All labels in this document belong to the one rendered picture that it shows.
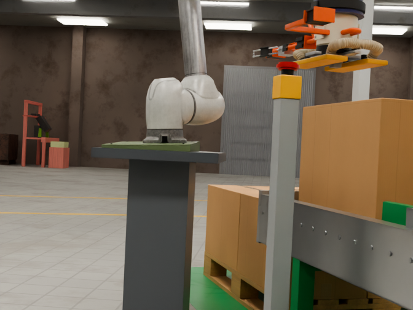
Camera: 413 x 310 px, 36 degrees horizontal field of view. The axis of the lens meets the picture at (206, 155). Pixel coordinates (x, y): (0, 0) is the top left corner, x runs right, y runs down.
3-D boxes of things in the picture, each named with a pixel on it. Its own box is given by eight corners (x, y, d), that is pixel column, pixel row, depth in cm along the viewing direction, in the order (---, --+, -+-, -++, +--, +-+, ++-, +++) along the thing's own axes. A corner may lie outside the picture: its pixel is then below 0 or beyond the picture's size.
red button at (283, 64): (302, 75, 188) (303, 62, 188) (281, 74, 186) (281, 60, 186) (293, 77, 195) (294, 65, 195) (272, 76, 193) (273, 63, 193)
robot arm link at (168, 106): (137, 129, 268) (137, 77, 266) (171, 128, 280) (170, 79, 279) (161, 129, 256) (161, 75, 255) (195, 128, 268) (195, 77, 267)
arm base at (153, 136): (142, 143, 254) (142, 130, 254) (144, 141, 276) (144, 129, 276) (187, 143, 255) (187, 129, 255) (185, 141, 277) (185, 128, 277)
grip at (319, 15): (334, 22, 228) (335, 8, 228) (314, 19, 225) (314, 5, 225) (322, 26, 236) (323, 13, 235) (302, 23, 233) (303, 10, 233)
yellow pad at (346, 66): (388, 65, 256) (388, 53, 256) (367, 63, 253) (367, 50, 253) (343, 72, 288) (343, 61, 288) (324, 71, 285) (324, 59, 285)
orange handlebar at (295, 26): (380, 31, 243) (380, 21, 243) (311, 22, 233) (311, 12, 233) (275, 58, 330) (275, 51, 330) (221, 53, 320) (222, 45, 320)
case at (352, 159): (486, 229, 202) (493, 105, 201) (374, 228, 192) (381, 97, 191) (387, 209, 260) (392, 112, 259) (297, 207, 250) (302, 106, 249)
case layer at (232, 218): (482, 296, 290) (487, 209, 289) (282, 301, 262) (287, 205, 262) (353, 250, 405) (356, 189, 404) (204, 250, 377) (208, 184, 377)
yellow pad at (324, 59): (348, 61, 250) (348, 48, 250) (326, 58, 246) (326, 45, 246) (306, 69, 282) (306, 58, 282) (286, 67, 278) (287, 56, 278)
